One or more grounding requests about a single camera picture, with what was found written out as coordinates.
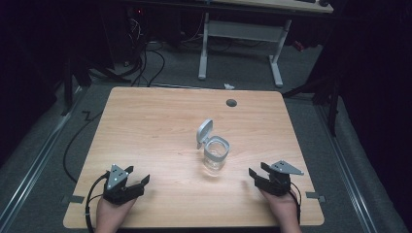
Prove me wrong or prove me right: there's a black floor cable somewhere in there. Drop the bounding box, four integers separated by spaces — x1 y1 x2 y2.
62 110 105 184

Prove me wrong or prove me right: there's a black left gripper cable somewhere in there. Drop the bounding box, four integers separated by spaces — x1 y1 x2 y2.
84 171 111 233

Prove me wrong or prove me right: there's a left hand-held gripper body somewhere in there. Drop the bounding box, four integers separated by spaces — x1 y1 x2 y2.
102 163 146 206

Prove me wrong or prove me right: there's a clear glass jar grey lid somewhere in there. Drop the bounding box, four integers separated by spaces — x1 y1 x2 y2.
195 117 231 178

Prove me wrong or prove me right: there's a metal floor rail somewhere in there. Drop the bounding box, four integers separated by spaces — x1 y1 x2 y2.
315 103 380 233
0 85 86 233

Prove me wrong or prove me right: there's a grey tape piece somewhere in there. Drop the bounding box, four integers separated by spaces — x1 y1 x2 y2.
305 191 327 204
68 194 86 205

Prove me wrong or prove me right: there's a person's right hand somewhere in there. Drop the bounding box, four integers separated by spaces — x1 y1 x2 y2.
258 189 303 233

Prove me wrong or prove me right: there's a person's left hand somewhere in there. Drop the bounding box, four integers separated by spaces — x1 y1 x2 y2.
95 195 137 233

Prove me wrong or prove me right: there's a white-framed desk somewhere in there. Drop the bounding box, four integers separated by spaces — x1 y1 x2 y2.
197 0 335 89

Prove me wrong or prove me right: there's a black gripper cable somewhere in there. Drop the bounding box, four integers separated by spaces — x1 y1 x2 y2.
84 171 111 233
289 182 303 225

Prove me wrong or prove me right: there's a bundle of black cables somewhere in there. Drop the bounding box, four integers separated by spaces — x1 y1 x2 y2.
126 16 167 88

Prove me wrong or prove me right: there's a black metal stand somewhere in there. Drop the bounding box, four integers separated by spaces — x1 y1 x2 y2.
60 56 76 117
326 76 342 138

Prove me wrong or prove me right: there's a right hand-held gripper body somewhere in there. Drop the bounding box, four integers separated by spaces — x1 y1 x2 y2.
255 159 305 197

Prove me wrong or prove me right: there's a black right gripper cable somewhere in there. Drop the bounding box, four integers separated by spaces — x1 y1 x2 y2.
289 182 303 225

